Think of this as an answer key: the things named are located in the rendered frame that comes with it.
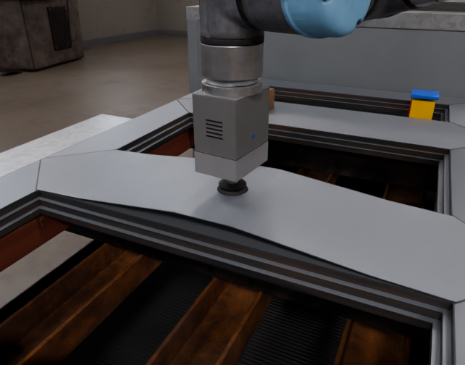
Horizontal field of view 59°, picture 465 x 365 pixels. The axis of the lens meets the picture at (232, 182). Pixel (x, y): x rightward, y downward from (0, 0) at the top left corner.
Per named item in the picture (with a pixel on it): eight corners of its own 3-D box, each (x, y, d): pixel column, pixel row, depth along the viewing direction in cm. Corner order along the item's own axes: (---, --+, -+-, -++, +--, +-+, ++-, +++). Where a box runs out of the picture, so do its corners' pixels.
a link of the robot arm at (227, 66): (187, 43, 47) (225, 36, 53) (189, 83, 49) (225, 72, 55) (243, 48, 44) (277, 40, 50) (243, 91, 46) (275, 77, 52)
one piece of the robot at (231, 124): (213, 50, 56) (215, 161, 63) (170, 60, 49) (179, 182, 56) (277, 56, 51) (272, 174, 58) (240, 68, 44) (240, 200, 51)
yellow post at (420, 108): (398, 173, 105) (412, 100, 97) (399, 166, 109) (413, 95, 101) (419, 177, 104) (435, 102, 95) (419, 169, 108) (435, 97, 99)
